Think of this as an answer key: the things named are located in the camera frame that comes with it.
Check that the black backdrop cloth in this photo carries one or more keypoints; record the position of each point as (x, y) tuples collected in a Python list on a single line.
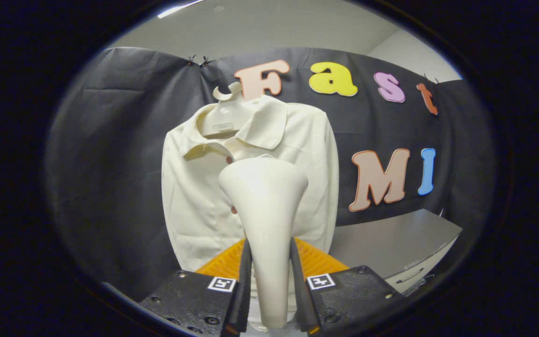
[(120, 164)]

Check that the white cabinet with grey top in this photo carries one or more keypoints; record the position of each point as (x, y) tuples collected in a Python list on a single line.
[(391, 238)]

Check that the white clothes hanger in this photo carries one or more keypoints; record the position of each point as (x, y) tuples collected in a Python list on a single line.
[(225, 117)]

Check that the cream button shirt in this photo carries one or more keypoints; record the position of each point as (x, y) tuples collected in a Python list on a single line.
[(194, 210)]

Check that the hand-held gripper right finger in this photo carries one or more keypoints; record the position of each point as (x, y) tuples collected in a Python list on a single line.
[(297, 290)]

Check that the white garment steamer wand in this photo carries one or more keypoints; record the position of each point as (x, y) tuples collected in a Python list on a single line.
[(265, 201)]

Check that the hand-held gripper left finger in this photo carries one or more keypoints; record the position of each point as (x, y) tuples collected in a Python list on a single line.
[(245, 290)]

